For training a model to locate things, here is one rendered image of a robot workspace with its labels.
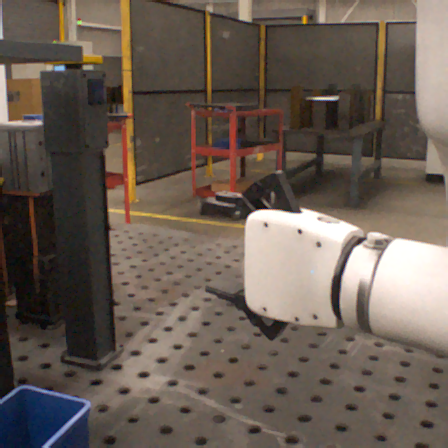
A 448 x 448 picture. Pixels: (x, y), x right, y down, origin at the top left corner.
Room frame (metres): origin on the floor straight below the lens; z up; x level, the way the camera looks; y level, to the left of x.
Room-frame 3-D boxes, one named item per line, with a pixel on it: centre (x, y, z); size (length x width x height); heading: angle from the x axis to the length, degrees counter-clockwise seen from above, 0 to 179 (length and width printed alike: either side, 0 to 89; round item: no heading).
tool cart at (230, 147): (4.73, -0.11, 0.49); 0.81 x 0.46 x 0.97; 142
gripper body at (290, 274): (0.46, -0.08, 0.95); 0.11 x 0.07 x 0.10; 51
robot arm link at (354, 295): (0.42, -0.13, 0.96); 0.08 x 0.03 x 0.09; 141
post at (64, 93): (0.76, 0.21, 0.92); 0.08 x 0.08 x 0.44; 71
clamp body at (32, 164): (0.91, 0.34, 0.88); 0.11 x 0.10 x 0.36; 71
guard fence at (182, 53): (6.63, 0.18, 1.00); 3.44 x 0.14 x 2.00; 154
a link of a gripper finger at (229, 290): (0.52, -0.01, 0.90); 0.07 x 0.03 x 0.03; 51
